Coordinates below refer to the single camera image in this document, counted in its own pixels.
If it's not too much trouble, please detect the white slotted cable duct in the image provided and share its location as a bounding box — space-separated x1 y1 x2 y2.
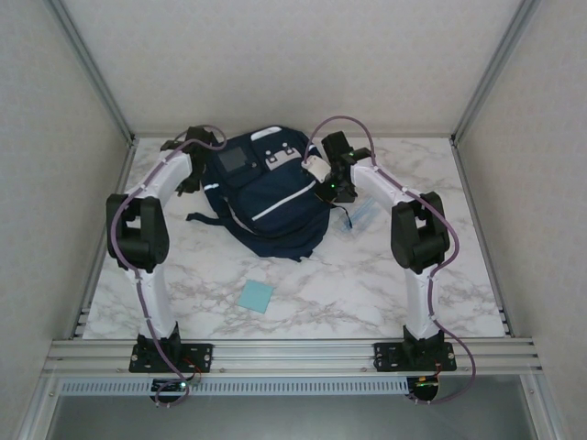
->
59 378 410 396

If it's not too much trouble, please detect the light blue sticky note pad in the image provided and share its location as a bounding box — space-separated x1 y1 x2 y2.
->
238 280 275 314

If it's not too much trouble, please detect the aluminium table side rail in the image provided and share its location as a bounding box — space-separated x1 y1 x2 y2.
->
450 137 514 339
71 137 138 340

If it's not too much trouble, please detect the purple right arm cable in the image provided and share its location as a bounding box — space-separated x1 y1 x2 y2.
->
300 115 477 407

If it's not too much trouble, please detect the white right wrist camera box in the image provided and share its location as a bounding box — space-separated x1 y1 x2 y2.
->
301 154 332 182

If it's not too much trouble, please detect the black right camera cable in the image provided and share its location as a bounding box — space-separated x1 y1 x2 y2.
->
333 204 356 229

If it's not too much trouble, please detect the navy blue backpack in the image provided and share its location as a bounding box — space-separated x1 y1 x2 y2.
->
185 126 331 263

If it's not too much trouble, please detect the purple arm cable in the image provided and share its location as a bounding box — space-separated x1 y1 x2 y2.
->
300 115 477 407
107 124 228 409

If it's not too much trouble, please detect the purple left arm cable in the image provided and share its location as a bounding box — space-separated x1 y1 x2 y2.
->
107 124 228 409

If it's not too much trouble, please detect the aluminium mounting rail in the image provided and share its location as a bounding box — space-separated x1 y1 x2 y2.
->
43 337 545 380

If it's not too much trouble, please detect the thin aluminium table edge bar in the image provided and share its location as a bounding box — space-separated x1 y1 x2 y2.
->
132 131 455 139

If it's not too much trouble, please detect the aluminium frame post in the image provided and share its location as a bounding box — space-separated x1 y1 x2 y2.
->
520 375 568 440
17 375 63 440
450 0 545 147
45 0 138 144

